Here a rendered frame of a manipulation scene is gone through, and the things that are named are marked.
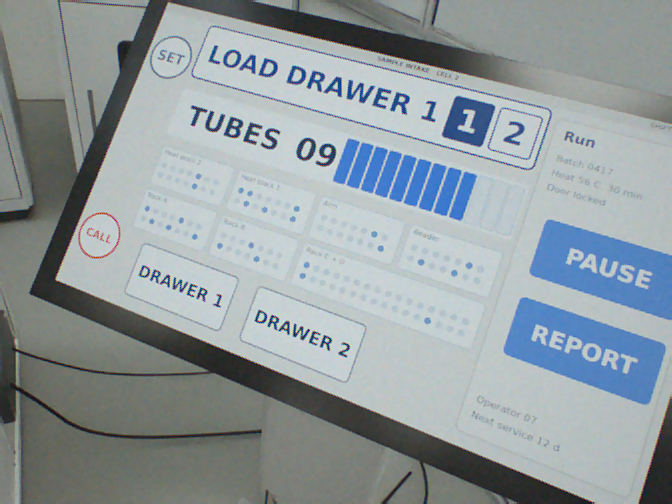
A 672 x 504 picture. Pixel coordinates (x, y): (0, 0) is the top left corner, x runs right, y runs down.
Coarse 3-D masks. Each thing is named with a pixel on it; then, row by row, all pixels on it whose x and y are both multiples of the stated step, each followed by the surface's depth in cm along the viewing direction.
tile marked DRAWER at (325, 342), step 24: (264, 288) 39; (264, 312) 39; (288, 312) 38; (312, 312) 38; (240, 336) 39; (264, 336) 39; (288, 336) 38; (312, 336) 38; (336, 336) 37; (360, 336) 37; (288, 360) 38; (312, 360) 38; (336, 360) 37
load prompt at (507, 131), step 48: (240, 48) 43; (288, 48) 42; (288, 96) 41; (336, 96) 40; (384, 96) 40; (432, 96) 39; (480, 96) 38; (432, 144) 38; (480, 144) 38; (528, 144) 37
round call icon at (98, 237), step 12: (84, 216) 43; (96, 216) 43; (108, 216) 43; (120, 216) 42; (84, 228) 43; (96, 228) 43; (108, 228) 42; (120, 228) 42; (84, 240) 43; (96, 240) 43; (108, 240) 42; (120, 240) 42; (84, 252) 43; (96, 252) 42; (108, 252) 42; (108, 264) 42
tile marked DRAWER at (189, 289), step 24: (144, 264) 41; (168, 264) 41; (192, 264) 41; (144, 288) 41; (168, 288) 41; (192, 288) 40; (216, 288) 40; (168, 312) 40; (192, 312) 40; (216, 312) 40
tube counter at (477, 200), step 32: (320, 128) 40; (320, 160) 40; (352, 160) 39; (384, 160) 39; (416, 160) 38; (384, 192) 38; (416, 192) 38; (448, 192) 38; (480, 192) 37; (512, 192) 37; (480, 224) 37; (512, 224) 36
